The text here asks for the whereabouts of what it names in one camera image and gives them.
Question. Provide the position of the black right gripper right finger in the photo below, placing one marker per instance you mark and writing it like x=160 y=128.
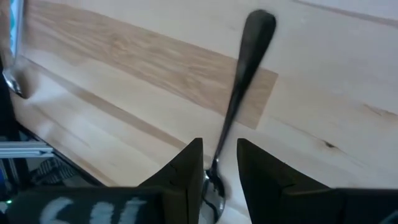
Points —
x=264 y=186

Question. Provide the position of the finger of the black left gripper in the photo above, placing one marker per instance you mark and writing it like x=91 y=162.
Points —
x=3 y=102

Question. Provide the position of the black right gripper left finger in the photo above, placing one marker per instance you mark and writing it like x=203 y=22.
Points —
x=180 y=186

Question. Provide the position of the black metal spoon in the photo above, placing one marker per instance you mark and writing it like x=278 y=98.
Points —
x=255 y=37

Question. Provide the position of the silver aluminium extrusion bar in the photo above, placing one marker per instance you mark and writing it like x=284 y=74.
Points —
x=25 y=149

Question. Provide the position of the black white striped object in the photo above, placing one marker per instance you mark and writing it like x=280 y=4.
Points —
x=53 y=171

